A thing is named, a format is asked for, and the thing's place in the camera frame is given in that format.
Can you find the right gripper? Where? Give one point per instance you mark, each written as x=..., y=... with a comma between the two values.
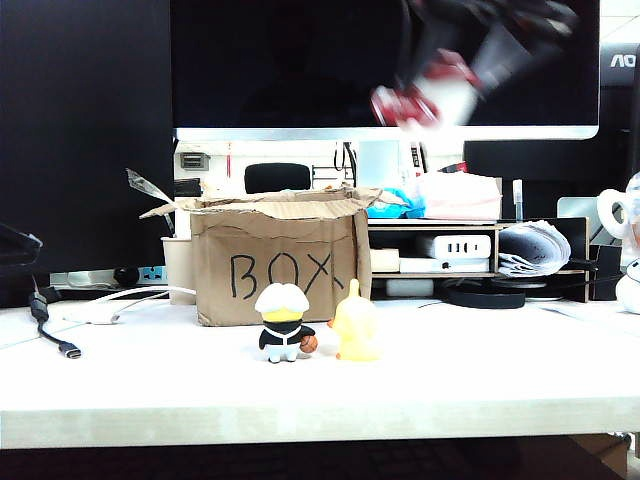
x=535, y=17

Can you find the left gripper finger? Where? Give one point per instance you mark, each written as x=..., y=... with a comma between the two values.
x=17, y=247

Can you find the red white snowboard mascot doll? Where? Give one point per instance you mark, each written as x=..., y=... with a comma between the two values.
x=440, y=95

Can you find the flat white box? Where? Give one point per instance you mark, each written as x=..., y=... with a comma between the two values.
x=425, y=265

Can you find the cardboard box marked BOX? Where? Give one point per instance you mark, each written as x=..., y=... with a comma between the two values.
x=280, y=250

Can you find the white-haired minion doll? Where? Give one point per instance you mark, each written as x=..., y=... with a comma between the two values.
x=281, y=300

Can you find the yellow duck doll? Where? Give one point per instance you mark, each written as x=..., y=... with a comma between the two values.
x=356, y=325

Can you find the black screen panel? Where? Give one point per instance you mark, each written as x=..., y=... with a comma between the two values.
x=530, y=162

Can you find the black round knob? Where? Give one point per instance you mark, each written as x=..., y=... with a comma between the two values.
x=126, y=276

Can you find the black AOC monitor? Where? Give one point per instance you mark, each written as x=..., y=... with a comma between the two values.
x=620, y=65

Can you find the black computer monitor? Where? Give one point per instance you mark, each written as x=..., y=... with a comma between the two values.
x=85, y=140

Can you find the clear packing tape strip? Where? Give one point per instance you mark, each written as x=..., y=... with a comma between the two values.
x=145, y=187

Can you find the pink white tissue pack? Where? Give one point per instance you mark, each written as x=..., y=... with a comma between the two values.
x=460, y=197

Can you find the beige paper cup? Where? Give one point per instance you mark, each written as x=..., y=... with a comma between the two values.
x=177, y=270

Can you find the blue plastic bag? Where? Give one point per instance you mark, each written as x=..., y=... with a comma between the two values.
x=400, y=207

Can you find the wooden desk shelf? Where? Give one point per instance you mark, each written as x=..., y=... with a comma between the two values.
x=435, y=227

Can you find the white tape roll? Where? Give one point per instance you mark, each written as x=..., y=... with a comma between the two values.
x=607, y=212

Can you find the white multi-port charger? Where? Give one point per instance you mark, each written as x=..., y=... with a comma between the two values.
x=462, y=247

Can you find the rolled printed papers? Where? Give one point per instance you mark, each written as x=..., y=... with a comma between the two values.
x=535, y=247

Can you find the large silver-bezel computer monitor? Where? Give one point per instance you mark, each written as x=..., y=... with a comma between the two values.
x=300, y=65

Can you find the red hanging knot ornament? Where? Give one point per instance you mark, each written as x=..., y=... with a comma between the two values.
x=229, y=160

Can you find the beige masking tape roll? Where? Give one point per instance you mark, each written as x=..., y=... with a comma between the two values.
x=384, y=261

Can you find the small white flat device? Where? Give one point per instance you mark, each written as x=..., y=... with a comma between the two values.
x=407, y=289

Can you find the black office chair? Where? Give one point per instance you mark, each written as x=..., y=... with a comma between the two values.
x=277, y=177

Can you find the white round figurine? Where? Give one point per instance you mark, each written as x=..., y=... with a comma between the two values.
x=629, y=292

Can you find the grey wall box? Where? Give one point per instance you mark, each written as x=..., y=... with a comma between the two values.
x=195, y=161

